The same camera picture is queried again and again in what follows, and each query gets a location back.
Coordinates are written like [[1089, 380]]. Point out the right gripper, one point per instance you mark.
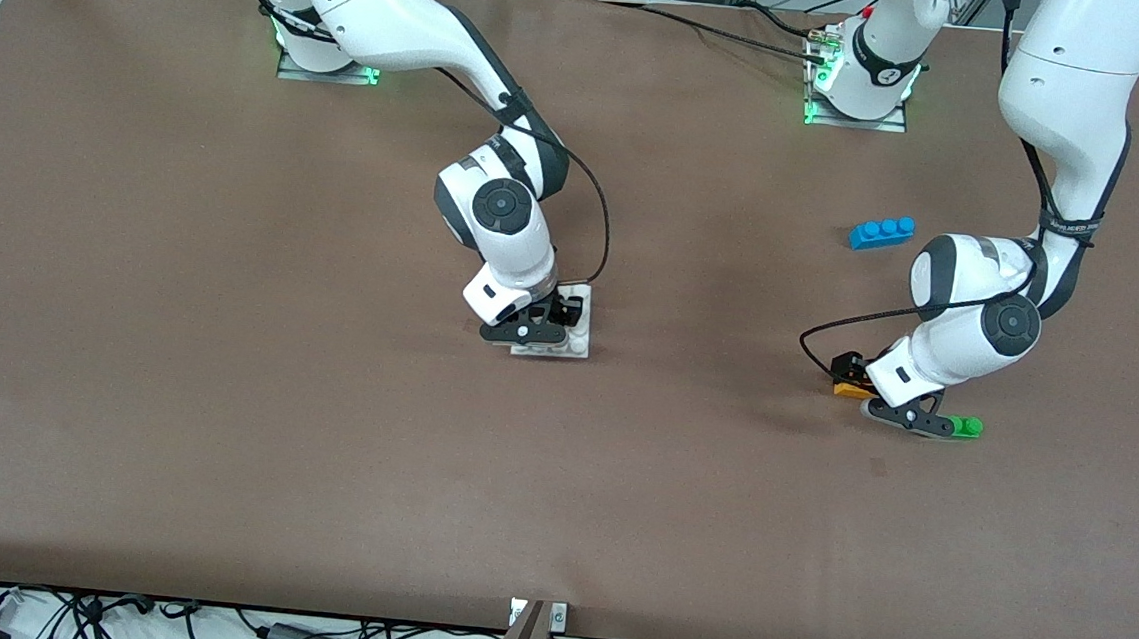
[[562, 309]]

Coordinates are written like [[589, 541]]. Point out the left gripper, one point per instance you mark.
[[848, 366]]

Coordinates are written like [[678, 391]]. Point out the yellow two-stud block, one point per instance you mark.
[[850, 390]]

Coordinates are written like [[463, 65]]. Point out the white studded base plate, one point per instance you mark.
[[573, 345]]

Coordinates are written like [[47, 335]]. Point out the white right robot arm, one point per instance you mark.
[[381, 6]]

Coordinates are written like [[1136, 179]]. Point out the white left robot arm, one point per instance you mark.
[[1078, 74]]

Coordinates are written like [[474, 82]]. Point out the green two-stud block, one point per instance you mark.
[[968, 428]]

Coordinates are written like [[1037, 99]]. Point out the blue three-stud block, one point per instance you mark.
[[881, 235]]

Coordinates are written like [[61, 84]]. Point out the white table edge bracket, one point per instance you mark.
[[559, 616]]

